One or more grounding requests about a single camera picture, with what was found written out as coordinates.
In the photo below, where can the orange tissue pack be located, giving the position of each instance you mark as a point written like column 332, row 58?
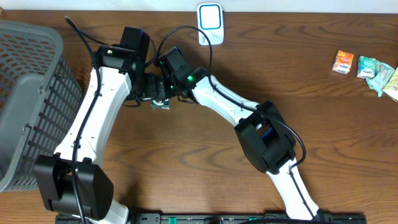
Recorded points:
column 343, row 62

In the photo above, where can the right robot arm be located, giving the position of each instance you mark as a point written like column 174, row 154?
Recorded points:
column 266, row 140

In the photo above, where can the dark green round-logo packet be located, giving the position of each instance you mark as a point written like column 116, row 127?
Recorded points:
column 161, row 104

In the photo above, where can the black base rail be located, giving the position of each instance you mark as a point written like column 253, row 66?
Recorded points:
column 156, row 218

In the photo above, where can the white barcode scanner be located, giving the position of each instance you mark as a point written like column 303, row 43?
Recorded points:
column 210, row 21

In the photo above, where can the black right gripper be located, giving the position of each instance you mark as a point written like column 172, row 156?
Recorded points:
column 168, row 94

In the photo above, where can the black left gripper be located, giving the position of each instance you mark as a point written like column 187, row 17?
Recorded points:
column 150, row 88

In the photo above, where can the grey plastic shopping basket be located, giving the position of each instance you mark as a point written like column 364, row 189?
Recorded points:
column 40, row 98

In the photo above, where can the mint green pouch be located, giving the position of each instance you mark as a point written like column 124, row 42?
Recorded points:
column 383, row 73

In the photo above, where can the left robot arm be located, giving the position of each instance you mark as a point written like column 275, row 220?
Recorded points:
column 71, row 181

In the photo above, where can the green tissue pack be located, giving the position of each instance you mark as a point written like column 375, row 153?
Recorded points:
column 366, row 67

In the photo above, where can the cream snack bag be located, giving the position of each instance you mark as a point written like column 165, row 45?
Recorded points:
column 391, row 88

